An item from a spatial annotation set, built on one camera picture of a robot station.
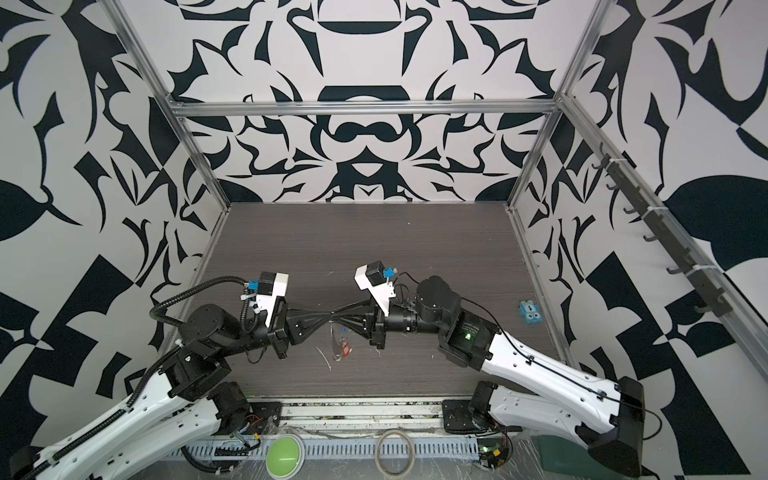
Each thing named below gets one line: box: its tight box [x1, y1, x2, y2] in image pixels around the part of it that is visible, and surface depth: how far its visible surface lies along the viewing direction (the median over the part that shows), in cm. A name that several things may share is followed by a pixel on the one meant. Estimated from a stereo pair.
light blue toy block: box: [519, 300, 544, 325], surface depth 93 cm
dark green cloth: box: [539, 435, 620, 480], surface depth 69 cm
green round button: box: [266, 434, 306, 480], surface depth 70 cm
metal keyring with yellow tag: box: [328, 320, 352, 362], surface depth 56 cm
